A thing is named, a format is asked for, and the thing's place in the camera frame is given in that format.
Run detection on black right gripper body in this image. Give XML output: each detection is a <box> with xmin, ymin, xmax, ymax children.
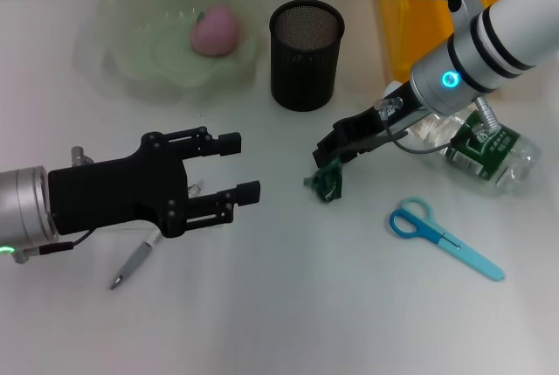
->
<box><xmin>333</xmin><ymin>81</ymin><xmax>428</xmax><ymax>145</ymax></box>

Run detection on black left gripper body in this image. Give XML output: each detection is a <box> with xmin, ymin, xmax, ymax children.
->
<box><xmin>46</xmin><ymin>130</ymin><xmax>191</xmax><ymax>240</ymax></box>

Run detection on green plastic wrapper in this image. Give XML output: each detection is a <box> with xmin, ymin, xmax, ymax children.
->
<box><xmin>303</xmin><ymin>156</ymin><xmax>345</xmax><ymax>204</ymax></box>

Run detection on pink toy peach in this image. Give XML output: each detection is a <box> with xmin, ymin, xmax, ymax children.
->
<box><xmin>190</xmin><ymin>3</ymin><xmax>242</xmax><ymax>58</ymax></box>

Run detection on clear green-label water bottle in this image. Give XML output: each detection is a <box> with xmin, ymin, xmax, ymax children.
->
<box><xmin>383</xmin><ymin>80</ymin><xmax>543</xmax><ymax>197</ymax></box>

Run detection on grey ballpoint pen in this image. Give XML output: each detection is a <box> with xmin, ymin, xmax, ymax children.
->
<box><xmin>108</xmin><ymin>179</ymin><xmax>205</xmax><ymax>292</ymax></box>

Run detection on black mesh pen holder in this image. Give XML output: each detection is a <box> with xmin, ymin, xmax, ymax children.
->
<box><xmin>267</xmin><ymin>0</ymin><xmax>345</xmax><ymax>112</ymax></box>

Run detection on blue scissors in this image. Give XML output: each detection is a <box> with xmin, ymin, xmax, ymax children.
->
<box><xmin>388</xmin><ymin>196</ymin><xmax>507</xmax><ymax>282</ymax></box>

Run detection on green translucent fruit bowl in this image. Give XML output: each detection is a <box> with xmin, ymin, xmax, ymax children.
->
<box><xmin>81</xmin><ymin>0</ymin><xmax>259</xmax><ymax>103</ymax></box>

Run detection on yellow plastic bin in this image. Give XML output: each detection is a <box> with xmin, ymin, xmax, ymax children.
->
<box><xmin>376</xmin><ymin>0</ymin><xmax>525</xmax><ymax>97</ymax></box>

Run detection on right gripper grey cable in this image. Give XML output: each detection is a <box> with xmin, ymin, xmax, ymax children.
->
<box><xmin>375</xmin><ymin>94</ymin><xmax>500</xmax><ymax>156</ymax></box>

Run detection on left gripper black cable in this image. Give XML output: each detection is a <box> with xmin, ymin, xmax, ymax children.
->
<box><xmin>10</xmin><ymin>228</ymin><xmax>95</xmax><ymax>265</ymax></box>

